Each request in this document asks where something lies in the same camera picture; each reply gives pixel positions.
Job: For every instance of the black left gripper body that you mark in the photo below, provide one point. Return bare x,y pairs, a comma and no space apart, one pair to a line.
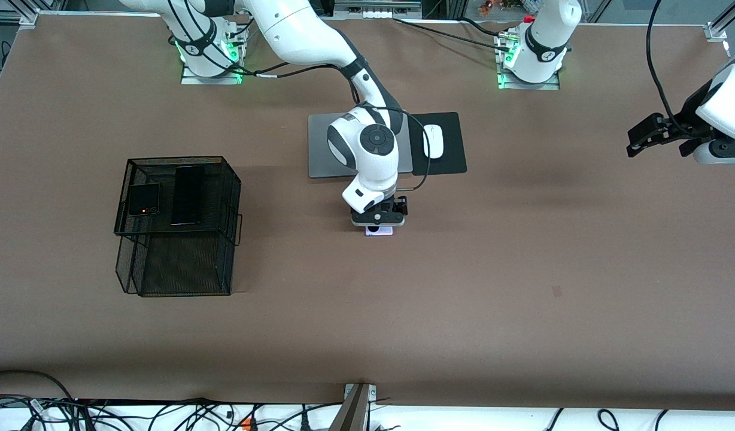
689,115

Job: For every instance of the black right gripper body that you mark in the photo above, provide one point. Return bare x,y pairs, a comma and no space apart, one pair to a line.
398,207

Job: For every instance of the lavender square flip phone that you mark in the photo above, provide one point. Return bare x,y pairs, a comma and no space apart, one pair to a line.
385,231

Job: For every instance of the long black smartphone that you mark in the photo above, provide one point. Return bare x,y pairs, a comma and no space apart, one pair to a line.
187,197

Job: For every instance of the dark square flip phone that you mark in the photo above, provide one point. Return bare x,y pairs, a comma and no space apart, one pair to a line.
143,197

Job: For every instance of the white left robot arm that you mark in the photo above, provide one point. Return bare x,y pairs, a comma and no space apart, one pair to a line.
547,30

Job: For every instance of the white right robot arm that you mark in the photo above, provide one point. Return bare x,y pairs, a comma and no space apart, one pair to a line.
295,36

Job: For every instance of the white computer mouse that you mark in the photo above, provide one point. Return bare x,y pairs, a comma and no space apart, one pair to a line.
436,146

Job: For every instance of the black mouse pad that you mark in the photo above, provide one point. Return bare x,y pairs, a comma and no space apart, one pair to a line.
454,161

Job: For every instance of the silver closed laptop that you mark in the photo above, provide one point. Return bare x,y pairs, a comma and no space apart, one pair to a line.
319,149

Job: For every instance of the grey power strip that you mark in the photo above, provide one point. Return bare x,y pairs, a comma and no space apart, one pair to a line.
373,13

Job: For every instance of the small orange figurine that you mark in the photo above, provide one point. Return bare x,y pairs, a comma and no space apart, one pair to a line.
486,6

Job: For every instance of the black mesh two-tier tray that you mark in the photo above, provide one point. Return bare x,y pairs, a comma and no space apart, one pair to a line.
182,263

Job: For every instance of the aluminium frame profile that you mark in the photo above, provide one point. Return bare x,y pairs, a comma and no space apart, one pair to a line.
716,31
29,18

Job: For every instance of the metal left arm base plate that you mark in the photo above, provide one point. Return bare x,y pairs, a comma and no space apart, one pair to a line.
547,85

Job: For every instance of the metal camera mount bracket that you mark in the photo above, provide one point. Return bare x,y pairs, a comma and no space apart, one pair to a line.
354,410

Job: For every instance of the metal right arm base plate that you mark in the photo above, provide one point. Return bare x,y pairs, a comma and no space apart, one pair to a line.
212,79

